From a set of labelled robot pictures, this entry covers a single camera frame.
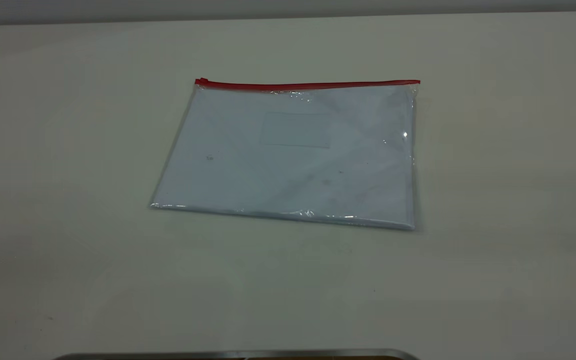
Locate clear plastic zipper bag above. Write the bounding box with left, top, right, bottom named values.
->
left=149, top=77, right=422, bottom=232

